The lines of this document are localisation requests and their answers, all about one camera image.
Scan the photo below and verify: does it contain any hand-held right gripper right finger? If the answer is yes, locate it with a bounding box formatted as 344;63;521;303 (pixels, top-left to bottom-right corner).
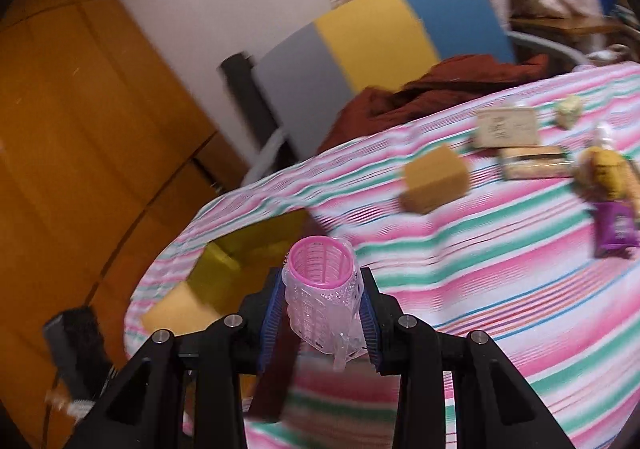
359;268;577;449

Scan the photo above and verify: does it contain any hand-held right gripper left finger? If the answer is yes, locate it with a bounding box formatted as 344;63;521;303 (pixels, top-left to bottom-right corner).
62;268;300;449

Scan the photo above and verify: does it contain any pink hair roller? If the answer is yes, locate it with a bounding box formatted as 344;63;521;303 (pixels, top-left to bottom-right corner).
282;236;368;372

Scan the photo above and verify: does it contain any yellow cardboard box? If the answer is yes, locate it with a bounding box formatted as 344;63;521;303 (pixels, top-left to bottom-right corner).
140;209;313;425

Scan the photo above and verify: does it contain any yellow sponge block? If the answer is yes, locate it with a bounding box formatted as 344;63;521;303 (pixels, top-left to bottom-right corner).
398;145;471;214

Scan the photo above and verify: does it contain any cream printed box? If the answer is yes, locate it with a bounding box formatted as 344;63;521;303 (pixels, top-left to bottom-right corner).
472;107;541;148

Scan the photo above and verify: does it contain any wooden wardrobe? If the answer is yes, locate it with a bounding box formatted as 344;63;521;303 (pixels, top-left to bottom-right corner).
0;0;251;449

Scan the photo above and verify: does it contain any wrapped snack bar packet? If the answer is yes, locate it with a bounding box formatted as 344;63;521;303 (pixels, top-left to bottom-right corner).
500;146;573;180

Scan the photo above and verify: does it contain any red-brown jacket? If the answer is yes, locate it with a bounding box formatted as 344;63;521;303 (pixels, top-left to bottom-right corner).
316;54;551;154

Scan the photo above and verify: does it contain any purple snack packet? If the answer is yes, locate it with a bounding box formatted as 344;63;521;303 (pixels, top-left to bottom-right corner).
592;201;640;257

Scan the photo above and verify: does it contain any yellow stuffed toy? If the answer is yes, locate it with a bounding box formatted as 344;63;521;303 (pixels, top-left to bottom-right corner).
572;121;640;220

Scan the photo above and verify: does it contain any small pale yellow wrapped item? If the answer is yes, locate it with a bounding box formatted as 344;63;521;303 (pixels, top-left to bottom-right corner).
555;95;585;130

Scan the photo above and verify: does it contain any grey yellow blue chair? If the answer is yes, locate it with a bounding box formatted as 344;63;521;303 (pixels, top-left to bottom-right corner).
242;0;591;186

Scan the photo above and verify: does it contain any wooden side desk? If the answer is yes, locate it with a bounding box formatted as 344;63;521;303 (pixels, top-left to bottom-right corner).
510;15;640;38

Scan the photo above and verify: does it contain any small white metal item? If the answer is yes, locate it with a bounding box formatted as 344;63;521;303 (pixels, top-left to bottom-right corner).
589;44;632;64

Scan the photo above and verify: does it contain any black cylindrical post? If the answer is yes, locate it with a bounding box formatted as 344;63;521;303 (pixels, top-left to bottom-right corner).
219;54;277;150

